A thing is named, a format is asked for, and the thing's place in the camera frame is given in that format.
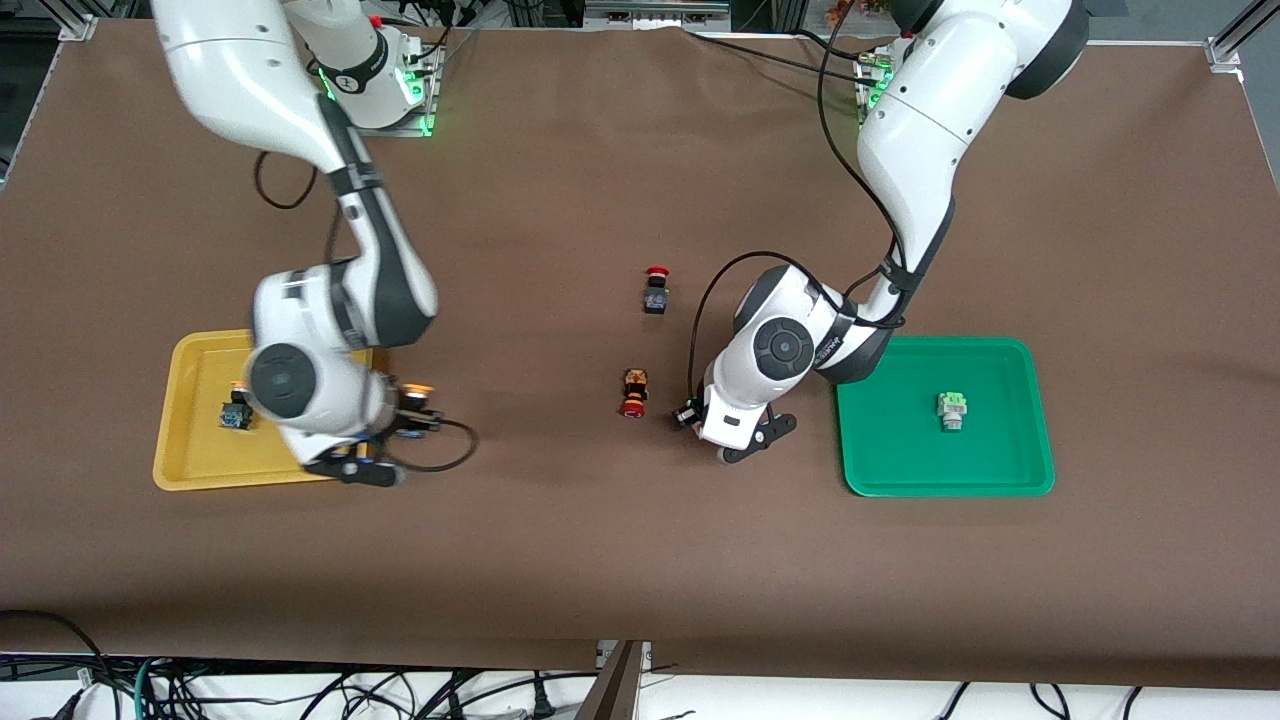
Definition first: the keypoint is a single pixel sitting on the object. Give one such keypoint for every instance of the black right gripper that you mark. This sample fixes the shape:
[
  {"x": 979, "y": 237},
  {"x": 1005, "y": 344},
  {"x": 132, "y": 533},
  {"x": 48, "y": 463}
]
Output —
[{"x": 405, "y": 417}]

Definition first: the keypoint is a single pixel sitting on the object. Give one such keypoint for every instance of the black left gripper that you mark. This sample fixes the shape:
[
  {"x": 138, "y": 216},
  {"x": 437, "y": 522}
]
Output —
[{"x": 689, "y": 412}]

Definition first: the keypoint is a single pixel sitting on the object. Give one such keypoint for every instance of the yellow button blue body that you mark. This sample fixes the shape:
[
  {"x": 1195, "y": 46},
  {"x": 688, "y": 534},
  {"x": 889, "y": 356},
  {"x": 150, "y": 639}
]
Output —
[
  {"x": 235, "y": 415},
  {"x": 415, "y": 389}
]

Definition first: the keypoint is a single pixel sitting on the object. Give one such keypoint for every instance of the white button green block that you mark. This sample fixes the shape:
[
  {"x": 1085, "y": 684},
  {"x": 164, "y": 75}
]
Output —
[{"x": 953, "y": 405}]

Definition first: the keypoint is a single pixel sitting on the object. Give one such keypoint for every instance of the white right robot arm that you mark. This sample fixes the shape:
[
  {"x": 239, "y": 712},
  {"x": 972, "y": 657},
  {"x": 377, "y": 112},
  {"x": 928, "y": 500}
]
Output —
[{"x": 300, "y": 380}]

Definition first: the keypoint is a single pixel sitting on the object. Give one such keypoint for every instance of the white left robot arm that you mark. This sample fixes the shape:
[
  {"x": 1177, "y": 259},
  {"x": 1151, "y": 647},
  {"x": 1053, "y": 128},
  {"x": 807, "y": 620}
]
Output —
[{"x": 780, "y": 350}]

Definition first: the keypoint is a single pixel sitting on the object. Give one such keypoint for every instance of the red button orange body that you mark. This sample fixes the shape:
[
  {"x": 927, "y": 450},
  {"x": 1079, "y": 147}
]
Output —
[{"x": 634, "y": 385}]

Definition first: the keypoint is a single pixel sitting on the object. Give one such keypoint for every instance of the red button blue body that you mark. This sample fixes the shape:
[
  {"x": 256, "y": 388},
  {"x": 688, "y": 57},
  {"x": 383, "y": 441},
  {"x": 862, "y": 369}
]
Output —
[{"x": 656, "y": 298}]

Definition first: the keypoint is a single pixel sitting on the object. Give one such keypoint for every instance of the brown table cover mat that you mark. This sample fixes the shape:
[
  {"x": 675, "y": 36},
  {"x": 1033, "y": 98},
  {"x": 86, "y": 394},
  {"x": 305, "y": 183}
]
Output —
[{"x": 640, "y": 550}]

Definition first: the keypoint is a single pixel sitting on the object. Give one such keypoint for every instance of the yellow plastic tray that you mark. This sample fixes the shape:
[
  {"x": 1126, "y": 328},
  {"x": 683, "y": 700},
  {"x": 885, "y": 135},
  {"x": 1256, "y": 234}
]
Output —
[{"x": 200, "y": 450}]

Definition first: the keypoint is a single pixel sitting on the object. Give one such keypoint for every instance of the green plastic tray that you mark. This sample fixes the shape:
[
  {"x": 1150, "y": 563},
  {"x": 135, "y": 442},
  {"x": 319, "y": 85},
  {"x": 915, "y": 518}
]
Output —
[{"x": 900, "y": 440}]

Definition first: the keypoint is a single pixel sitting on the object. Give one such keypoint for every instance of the brown wooden beam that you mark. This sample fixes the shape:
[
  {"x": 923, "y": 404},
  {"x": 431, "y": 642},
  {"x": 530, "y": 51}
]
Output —
[{"x": 615, "y": 695}]

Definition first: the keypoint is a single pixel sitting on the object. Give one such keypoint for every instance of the grey equipment box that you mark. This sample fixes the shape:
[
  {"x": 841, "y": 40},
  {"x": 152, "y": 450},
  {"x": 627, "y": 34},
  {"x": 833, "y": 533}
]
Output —
[{"x": 650, "y": 12}]

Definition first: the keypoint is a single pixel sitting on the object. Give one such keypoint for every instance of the metal table edge bracket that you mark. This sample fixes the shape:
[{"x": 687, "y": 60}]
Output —
[{"x": 603, "y": 655}]

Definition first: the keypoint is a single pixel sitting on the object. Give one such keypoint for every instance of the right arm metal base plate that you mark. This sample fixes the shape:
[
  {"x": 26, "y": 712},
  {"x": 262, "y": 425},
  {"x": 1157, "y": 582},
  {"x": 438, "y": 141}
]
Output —
[{"x": 385, "y": 131}]

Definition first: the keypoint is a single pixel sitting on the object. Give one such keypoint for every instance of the aluminium frame profile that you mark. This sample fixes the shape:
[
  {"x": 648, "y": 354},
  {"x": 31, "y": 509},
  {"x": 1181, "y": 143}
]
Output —
[
  {"x": 1225, "y": 50},
  {"x": 75, "y": 25}
]

